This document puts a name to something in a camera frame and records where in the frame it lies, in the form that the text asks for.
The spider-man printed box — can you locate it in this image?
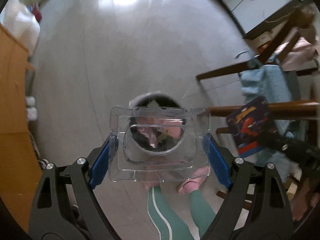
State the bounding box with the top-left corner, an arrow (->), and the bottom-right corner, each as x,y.
226,96 -> 277,158

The clear plastic tray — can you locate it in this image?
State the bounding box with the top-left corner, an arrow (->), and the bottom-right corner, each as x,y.
108,107 -> 210,183

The round metal trash bin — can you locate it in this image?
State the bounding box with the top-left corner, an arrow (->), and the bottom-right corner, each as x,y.
129,92 -> 186,157

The dark wooden chair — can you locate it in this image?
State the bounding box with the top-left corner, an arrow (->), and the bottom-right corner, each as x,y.
195,7 -> 320,210

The orange wooden cabinet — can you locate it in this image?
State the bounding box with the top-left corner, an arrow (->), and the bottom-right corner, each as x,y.
0,27 -> 42,231

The right green trouser leg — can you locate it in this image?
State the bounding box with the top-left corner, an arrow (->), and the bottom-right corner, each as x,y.
189,190 -> 216,238

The green trouser leg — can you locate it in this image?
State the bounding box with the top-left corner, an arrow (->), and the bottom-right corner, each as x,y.
147,186 -> 194,240
189,190 -> 216,238

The right pink slipper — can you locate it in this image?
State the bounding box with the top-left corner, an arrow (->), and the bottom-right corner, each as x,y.
177,166 -> 211,195

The pink slipper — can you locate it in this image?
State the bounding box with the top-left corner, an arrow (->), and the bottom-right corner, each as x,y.
177,166 -> 211,195
144,166 -> 161,191

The light blue towel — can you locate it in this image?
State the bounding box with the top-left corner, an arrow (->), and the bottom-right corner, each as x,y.
240,64 -> 307,182

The left pink slipper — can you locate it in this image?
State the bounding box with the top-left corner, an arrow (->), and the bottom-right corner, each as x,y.
144,166 -> 161,191

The left green trouser leg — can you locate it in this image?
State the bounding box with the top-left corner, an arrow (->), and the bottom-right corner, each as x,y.
147,186 -> 194,240

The pink cloth on chair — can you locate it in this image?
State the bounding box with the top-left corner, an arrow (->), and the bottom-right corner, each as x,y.
274,24 -> 319,72

